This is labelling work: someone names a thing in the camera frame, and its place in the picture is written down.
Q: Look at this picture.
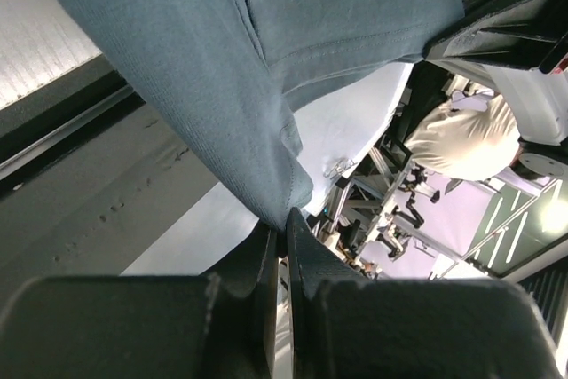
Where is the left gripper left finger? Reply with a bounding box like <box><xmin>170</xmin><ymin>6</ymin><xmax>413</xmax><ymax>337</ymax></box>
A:
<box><xmin>1</xmin><ymin>225</ymin><xmax>278</xmax><ymax>378</ymax></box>

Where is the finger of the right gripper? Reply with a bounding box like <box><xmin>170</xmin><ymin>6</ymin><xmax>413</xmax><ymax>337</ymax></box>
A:
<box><xmin>426</xmin><ymin>0</ymin><xmax>567</xmax><ymax>73</ymax></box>

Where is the person in beige shirt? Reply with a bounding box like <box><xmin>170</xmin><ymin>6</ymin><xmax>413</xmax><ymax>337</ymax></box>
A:
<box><xmin>405</xmin><ymin>95</ymin><xmax>520</xmax><ymax>181</ymax></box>

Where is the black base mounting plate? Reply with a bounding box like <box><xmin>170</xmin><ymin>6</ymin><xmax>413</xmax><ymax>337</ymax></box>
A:
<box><xmin>1</xmin><ymin>57</ymin><xmax>217</xmax><ymax>299</ymax></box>

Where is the horizontal aluminium rail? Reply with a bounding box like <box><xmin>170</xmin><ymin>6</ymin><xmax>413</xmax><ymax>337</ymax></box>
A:
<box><xmin>1</xmin><ymin>85</ymin><xmax>134</xmax><ymax>179</ymax></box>

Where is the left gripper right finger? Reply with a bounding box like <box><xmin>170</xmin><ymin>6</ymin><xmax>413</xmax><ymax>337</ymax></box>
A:
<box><xmin>286</xmin><ymin>210</ymin><xmax>559</xmax><ymax>378</ymax></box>

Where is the teal blue t-shirt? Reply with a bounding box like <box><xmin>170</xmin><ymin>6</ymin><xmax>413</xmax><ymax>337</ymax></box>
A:
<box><xmin>58</xmin><ymin>0</ymin><xmax>463</xmax><ymax>229</ymax></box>

